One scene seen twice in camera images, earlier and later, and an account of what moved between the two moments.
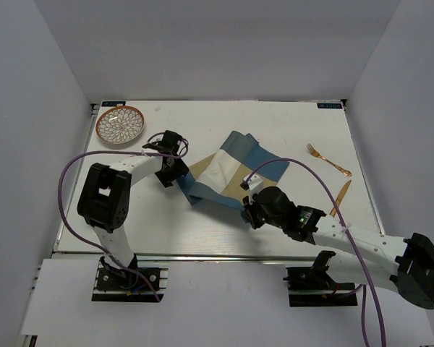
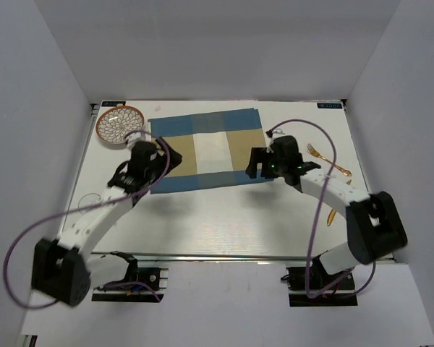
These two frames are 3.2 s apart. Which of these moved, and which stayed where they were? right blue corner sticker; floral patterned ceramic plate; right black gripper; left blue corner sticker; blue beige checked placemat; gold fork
Moved: blue beige checked placemat; right black gripper
Stayed: gold fork; right blue corner sticker; left blue corner sticker; floral patterned ceramic plate
